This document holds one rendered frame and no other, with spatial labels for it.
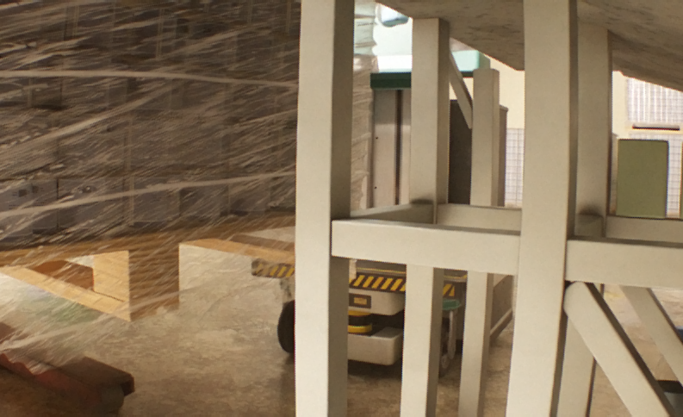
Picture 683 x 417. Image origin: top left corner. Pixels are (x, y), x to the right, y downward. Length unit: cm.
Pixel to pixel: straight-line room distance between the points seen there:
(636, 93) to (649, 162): 690
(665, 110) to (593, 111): 685
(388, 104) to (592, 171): 149
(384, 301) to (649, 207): 120
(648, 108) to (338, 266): 708
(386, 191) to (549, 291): 167
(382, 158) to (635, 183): 151
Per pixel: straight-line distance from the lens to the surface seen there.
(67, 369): 166
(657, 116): 753
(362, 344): 184
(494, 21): 76
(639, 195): 67
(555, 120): 45
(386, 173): 210
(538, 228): 46
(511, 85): 959
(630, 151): 67
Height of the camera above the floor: 65
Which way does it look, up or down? 5 degrees down
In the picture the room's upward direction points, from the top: 1 degrees clockwise
